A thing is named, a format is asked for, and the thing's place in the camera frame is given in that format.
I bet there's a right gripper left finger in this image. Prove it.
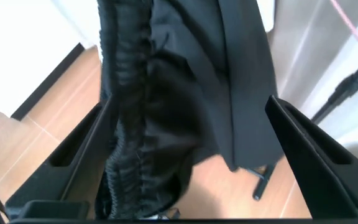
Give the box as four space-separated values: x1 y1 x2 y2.
4 95 117 220

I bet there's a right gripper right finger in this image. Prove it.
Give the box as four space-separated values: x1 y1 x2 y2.
264 94 358 220

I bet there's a black garment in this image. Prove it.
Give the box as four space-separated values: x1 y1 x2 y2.
94 0 285 220

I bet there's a pink clothes hanger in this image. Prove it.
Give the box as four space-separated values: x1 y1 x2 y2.
329 0 358 66

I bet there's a black clothes rack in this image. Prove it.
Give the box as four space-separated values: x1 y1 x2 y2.
252 48 358 202

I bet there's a beige curtain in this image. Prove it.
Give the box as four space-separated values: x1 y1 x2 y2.
265 0 358 175

